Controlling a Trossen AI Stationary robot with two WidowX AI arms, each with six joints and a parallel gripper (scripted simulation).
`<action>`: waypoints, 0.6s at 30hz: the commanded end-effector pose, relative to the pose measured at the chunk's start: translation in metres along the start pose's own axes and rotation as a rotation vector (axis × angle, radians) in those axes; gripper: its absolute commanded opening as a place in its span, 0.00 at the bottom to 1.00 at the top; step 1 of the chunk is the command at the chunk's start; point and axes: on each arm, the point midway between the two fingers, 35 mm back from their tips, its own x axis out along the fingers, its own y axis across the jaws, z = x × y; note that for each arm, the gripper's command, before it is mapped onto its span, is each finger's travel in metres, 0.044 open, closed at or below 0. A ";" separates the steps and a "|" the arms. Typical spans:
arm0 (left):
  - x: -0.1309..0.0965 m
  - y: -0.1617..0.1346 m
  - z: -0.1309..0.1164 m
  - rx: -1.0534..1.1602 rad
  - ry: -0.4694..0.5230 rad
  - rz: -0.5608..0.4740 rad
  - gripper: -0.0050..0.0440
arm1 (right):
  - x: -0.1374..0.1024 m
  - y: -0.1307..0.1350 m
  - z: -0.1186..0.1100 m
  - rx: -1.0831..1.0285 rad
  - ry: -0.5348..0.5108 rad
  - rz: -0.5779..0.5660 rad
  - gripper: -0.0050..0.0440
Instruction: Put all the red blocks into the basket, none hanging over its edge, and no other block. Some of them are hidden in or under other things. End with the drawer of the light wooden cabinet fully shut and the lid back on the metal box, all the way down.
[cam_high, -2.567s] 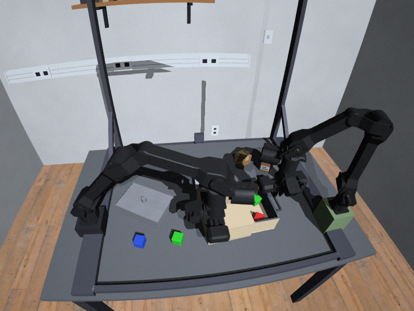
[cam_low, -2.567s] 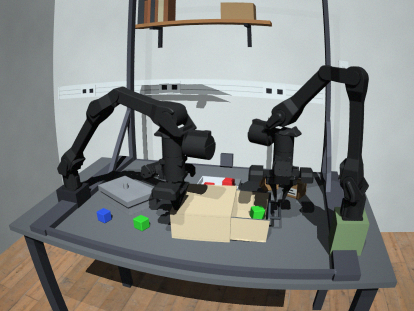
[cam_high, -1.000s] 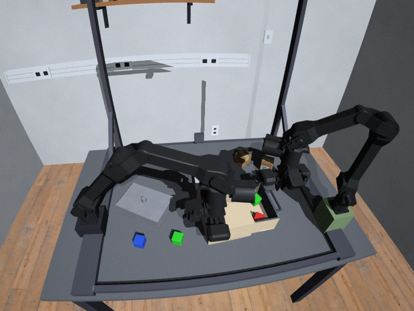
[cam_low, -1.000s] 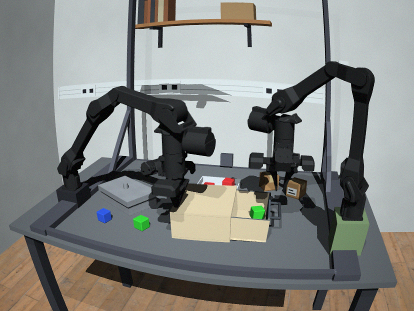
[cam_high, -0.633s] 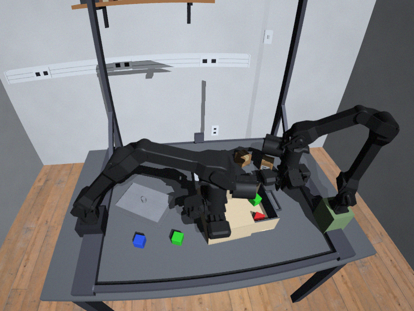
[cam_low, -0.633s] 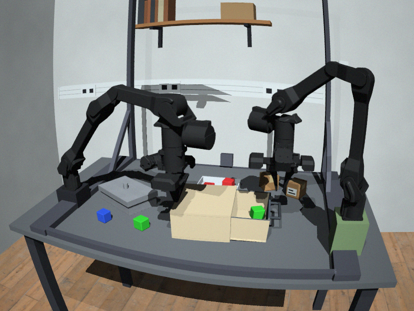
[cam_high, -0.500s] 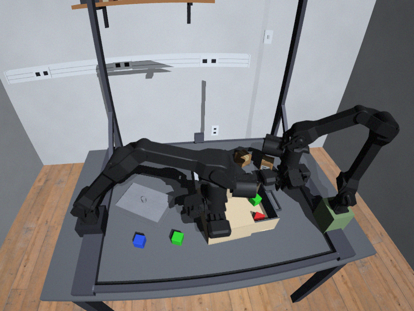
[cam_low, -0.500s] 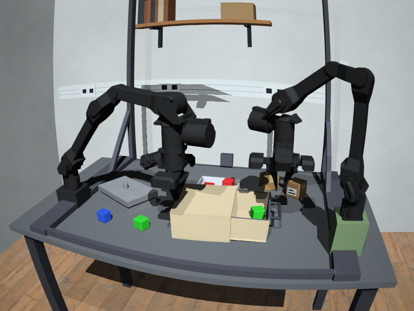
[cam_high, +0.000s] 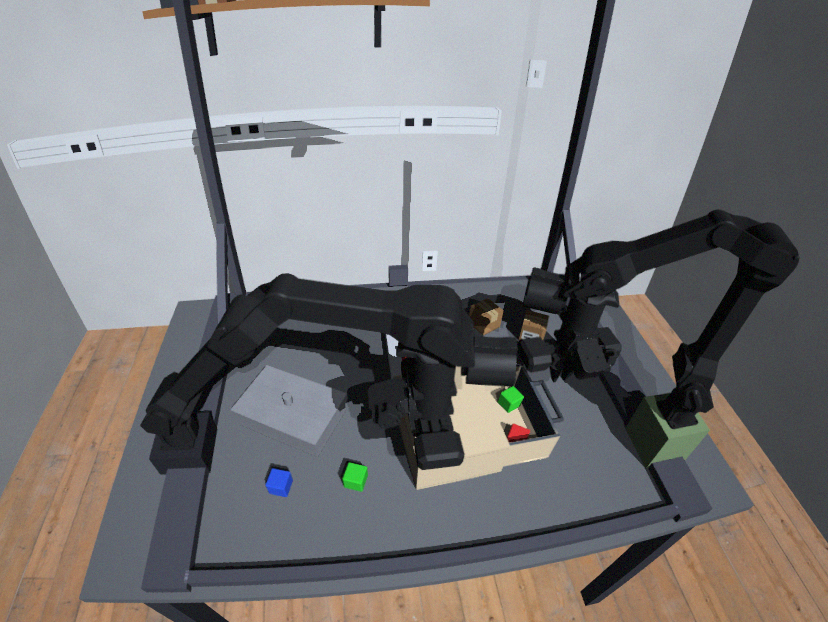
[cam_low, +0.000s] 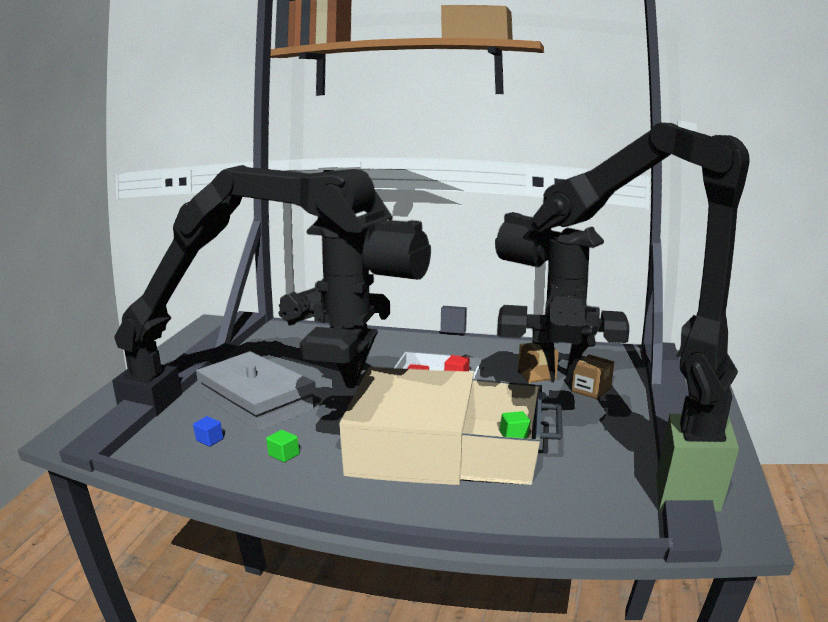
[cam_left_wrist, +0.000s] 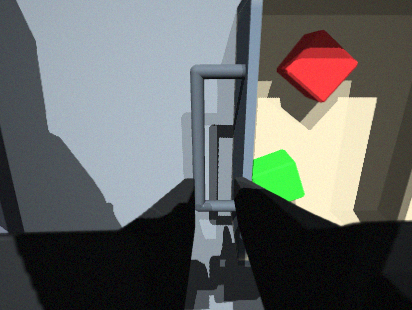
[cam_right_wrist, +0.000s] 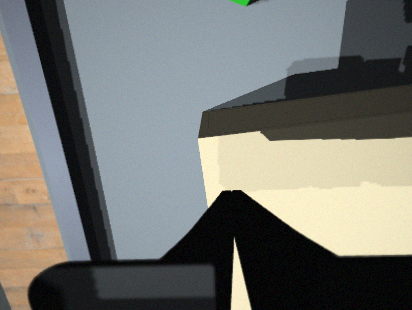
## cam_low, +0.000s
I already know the blue block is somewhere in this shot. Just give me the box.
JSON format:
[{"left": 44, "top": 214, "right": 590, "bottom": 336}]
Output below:
[{"left": 193, "top": 416, "right": 223, "bottom": 447}]

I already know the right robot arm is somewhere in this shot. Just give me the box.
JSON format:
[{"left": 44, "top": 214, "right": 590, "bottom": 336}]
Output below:
[{"left": 114, "top": 165, "right": 431, "bottom": 383}]

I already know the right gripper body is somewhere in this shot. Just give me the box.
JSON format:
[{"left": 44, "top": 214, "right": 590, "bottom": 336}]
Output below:
[{"left": 300, "top": 270, "right": 390, "bottom": 363}]

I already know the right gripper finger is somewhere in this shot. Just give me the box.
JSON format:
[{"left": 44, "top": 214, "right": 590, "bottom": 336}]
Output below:
[
  {"left": 358, "top": 328, "right": 378, "bottom": 379},
  {"left": 337, "top": 340, "right": 369, "bottom": 388}
]

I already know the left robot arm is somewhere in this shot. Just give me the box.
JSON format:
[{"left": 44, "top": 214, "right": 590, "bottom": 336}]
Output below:
[{"left": 495, "top": 122, "right": 750, "bottom": 442}]

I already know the white open tray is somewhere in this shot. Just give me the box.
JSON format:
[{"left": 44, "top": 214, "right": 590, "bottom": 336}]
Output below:
[{"left": 394, "top": 352, "right": 483, "bottom": 379}]

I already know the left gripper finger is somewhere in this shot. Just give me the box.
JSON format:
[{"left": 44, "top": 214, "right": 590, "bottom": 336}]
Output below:
[
  {"left": 566, "top": 339, "right": 596, "bottom": 383},
  {"left": 532, "top": 336, "right": 555, "bottom": 382}
]

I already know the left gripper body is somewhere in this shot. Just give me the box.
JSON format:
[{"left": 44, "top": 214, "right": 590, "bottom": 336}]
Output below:
[{"left": 497, "top": 273, "right": 630, "bottom": 343}]

